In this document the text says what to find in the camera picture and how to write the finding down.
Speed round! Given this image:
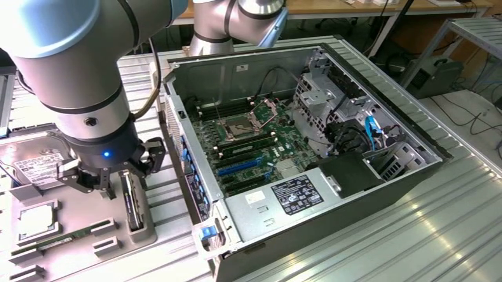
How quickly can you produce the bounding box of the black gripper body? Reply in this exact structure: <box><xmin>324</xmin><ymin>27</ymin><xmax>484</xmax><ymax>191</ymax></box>
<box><xmin>64</xmin><ymin>129</ymin><xmax>145</xmax><ymax>177</ymax></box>

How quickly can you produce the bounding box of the graphics card with fan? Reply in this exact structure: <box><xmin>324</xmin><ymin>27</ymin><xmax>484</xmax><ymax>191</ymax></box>
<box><xmin>117</xmin><ymin>169</ymin><xmax>146</xmax><ymax>233</ymax></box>

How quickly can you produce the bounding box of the grey parts rack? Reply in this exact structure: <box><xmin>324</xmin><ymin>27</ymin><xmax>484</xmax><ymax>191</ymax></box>
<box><xmin>5</xmin><ymin>173</ymin><xmax>158</xmax><ymax>282</ymax></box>

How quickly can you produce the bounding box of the silver hard disk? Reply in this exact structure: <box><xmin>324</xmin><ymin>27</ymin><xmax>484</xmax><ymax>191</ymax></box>
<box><xmin>0</xmin><ymin>130</ymin><xmax>78</xmax><ymax>189</ymax></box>

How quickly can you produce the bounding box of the green loose RAM stick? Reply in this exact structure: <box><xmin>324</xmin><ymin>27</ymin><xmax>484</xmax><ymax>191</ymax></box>
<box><xmin>37</xmin><ymin>220</ymin><xmax>109</xmax><ymax>250</ymax></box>

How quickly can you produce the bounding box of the silver CPU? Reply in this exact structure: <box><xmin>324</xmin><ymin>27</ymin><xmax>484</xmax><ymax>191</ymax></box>
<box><xmin>18</xmin><ymin>207</ymin><xmax>56</xmax><ymax>236</ymax></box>

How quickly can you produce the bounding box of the blue expansion slot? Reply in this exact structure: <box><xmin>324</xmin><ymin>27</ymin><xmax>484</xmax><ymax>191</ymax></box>
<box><xmin>217</xmin><ymin>157</ymin><xmax>264</xmax><ymax>177</ymax></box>

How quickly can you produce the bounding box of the CPU socket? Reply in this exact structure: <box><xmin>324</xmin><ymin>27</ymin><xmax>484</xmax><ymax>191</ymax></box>
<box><xmin>221</xmin><ymin>114</ymin><xmax>261</xmax><ymax>139</ymax></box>

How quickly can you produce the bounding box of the labelled RAM stick in slot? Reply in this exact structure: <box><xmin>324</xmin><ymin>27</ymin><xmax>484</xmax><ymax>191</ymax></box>
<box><xmin>218</xmin><ymin>137</ymin><xmax>275</xmax><ymax>156</ymax></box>

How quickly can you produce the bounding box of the black RAM slot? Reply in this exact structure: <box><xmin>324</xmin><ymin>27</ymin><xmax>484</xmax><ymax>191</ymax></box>
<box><xmin>198</xmin><ymin>106</ymin><xmax>256</xmax><ymax>122</ymax></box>
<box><xmin>196</xmin><ymin>99</ymin><xmax>256</xmax><ymax>115</ymax></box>

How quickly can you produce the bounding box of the grey power supply unit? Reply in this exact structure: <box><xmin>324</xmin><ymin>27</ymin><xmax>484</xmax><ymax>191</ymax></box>
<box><xmin>222</xmin><ymin>169</ymin><xmax>341</xmax><ymax>247</ymax></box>

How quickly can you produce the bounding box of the silver chipset heatsink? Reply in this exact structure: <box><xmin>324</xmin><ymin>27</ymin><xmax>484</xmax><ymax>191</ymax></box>
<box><xmin>273</xmin><ymin>160</ymin><xmax>305</xmax><ymax>179</ymax></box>

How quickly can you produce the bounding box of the metal socket cover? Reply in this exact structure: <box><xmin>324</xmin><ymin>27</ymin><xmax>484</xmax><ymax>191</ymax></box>
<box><xmin>248</xmin><ymin>98</ymin><xmax>281</xmax><ymax>124</ymax></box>

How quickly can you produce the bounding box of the grey case corner fixture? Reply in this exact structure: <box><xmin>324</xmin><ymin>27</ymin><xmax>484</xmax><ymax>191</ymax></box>
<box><xmin>190</xmin><ymin>217</ymin><xmax>232</xmax><ymax>261</ymax></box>

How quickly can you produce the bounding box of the green motherboard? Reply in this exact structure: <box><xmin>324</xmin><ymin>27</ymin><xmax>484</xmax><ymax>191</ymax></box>
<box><xmin>189</xmin><ymin>93</ymin><xmax>325</xmax><ymax>197</ymax></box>

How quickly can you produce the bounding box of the silver disk bay cage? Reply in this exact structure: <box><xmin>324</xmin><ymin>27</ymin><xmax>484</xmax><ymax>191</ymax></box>
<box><xmin>292</xmin><ymin>72</ymin><xmax>373</xmax><ymax>153</ymax></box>

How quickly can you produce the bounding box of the black air shroud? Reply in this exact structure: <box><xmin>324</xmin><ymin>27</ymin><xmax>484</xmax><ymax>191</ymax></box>
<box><xmin>317</xmin><ymin>152</ymin><xmax>385</xmax><ymax>200</ymax></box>

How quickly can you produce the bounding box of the open black PC case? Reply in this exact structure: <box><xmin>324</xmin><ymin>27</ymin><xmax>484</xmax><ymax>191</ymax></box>
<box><xmin>156</xmin><ymin>42</ymin><xmax>452</xmax><ymax>282</ymax></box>

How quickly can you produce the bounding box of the black box on floor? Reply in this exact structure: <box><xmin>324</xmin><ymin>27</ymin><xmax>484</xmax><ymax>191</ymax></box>
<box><xmin>407</xmin><ymin>57</ymin><xmax>463</xmax><ymax>99</ymax></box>

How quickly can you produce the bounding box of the metal slat side table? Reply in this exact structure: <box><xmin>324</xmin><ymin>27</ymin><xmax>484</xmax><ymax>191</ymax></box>
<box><xmin>403</xmin><ymin>17</ymin><xmax>502</xmax><ymax>89</ymax></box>

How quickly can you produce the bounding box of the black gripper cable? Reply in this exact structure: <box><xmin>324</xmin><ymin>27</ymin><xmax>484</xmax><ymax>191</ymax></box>
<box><xmin>117</xmin><ymin>0</ymin><xmax>162</xmax><ymax>120</ymax></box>

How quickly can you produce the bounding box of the black wire in case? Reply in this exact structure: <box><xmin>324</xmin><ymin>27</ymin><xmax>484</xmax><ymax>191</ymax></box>
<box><xmin>252</xmin><ymin>66</ymin><xmax>301</xmax><ymax>100</ymax></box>

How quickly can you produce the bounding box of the black power wire bundle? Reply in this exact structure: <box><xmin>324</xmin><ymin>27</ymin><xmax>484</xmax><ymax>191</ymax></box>
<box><xmin>324</xmin><ymin>122</ymin><xmax>371</xmax><ymax>156</ymax></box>

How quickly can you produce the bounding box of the blue disk wire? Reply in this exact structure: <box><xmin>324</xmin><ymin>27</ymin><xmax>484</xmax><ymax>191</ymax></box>
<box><xmin>364</xmin><ymin>116</ymin><xmax>383</xmax><ymax>152</ymax></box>

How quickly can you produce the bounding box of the wooden desk with white frame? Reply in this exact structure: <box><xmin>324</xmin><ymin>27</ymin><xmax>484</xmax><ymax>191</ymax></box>
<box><xmin>164</xmin><ymin>0</ymin><xmax>491</xmax><ymax>59</ymax></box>

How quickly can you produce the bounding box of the black cable on white table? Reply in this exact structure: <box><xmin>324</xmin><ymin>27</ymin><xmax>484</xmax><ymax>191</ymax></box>
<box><xmin>431</xmin><ymin>96</ymin><xmax>502</xmax><ymax>135</ymax></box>

